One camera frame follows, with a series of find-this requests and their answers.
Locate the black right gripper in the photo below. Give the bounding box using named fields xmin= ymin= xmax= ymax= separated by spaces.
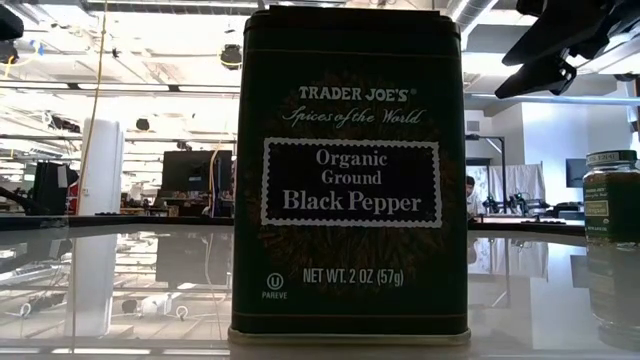
xmin=493 ymin=0 xmax=640 ymax=100

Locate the green-lid oregano glass jar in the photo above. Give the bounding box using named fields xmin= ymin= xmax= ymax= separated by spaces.
xmin=582 ymin=148 xmax=640 ymax=246

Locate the black pepper tin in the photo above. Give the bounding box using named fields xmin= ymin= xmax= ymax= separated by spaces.
xmin=228 ymin=4 xmax=472 ymax=346

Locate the black metal stand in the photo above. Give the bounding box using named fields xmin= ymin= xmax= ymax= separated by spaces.
xmin=467 ymin=133 xmax=507 ymax=216

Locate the white curtain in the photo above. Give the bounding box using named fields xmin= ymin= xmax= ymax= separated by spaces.
xmin=487 ymin=163 xmax=547 ymax=204

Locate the distant robot workstation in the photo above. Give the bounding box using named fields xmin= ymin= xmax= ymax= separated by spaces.
xmin=482 ymin=192 xmax=586 ymax=224

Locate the person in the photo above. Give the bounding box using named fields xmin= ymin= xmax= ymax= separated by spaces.
xmin=464 ymin=174 xmax=487 ymax=219

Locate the black monitor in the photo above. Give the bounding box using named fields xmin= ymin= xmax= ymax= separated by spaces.
xmin=160 ymin=149 xmax=235 ymax=194

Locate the white round pillar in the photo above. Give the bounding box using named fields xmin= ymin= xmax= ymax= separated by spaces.
xmin=77 ymin=117 xmax=126 ymax=217

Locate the white glossy table sheet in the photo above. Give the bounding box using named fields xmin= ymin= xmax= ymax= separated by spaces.
xmin=0 ymin=223 xmax=640 ymax=360

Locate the black computer tower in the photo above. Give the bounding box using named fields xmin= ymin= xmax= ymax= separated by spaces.
xmin=29 ymin=160 xmax=81 ymax=216

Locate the long yellow cable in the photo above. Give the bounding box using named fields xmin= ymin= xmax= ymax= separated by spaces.
xmin=74 ymin=0 xmax=109 ymax=214

